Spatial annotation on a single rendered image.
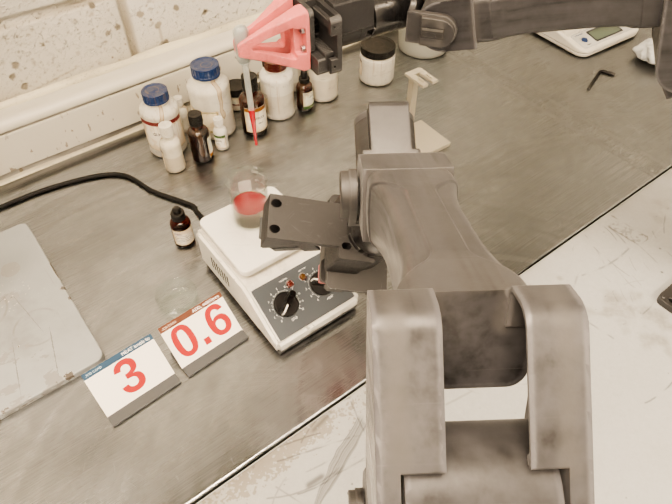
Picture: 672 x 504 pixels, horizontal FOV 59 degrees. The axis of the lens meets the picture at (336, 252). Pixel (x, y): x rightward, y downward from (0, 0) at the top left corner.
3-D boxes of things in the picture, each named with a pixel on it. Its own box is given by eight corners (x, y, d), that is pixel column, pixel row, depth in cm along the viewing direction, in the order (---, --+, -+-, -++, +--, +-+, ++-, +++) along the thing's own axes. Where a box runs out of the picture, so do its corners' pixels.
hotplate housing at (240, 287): (359, 308, 80) (361, 270, 74) (278, 359, 75) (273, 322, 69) (270, 215, 92) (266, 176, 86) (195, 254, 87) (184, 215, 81)
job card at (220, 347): (249, 338, 77) (245, 320, 74) (188, 378, 73) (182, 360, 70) (223, 309, 80) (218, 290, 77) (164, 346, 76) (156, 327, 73)
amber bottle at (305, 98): (294, 109, 111) (291, 71, 105) (302, 101, 112) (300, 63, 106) (308, 113, 110) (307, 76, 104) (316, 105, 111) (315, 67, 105)
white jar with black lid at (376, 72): (399, 75, 118) (402, 41, 113) (382, 91, 114) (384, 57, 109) (370, 64, 121) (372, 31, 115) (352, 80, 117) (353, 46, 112)
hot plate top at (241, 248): (322, 237, 78) (321, 232, 77) (243, 279, 73) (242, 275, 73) (272, 188, 84) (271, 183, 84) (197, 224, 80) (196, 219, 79)
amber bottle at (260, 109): (238, 128, 107) (230, 74, 99) (259, 119, 108) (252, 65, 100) (251, 140, 104) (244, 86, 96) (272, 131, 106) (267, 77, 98)
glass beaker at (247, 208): (223, 221, 79) (214, 175, 73) (253, 200, 82) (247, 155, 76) (254, 243, 77) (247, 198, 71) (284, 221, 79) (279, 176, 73)
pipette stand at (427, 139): (450, 145, 103) (461, 81, 94) (414, 162, 100) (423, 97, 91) (420, 123, 108) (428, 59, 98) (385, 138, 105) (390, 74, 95)
